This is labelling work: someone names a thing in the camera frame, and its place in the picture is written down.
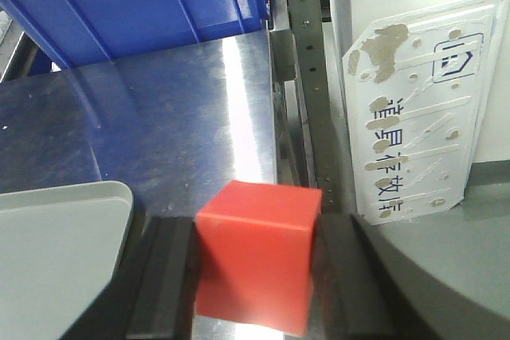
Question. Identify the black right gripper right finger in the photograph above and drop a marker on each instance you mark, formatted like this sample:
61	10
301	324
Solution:
367	289

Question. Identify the red foam cube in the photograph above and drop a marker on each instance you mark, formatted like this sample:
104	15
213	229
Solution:
256	253

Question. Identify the right blue plastic bin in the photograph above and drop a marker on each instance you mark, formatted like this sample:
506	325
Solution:
79	32

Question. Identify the worn white wall sign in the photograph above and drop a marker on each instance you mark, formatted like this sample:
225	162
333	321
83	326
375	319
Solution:
416	87

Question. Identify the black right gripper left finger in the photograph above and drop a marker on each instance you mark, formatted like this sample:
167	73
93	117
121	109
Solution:
152	295

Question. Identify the perforated metal shelf post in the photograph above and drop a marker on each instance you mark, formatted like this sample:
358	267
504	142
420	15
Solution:
306	27

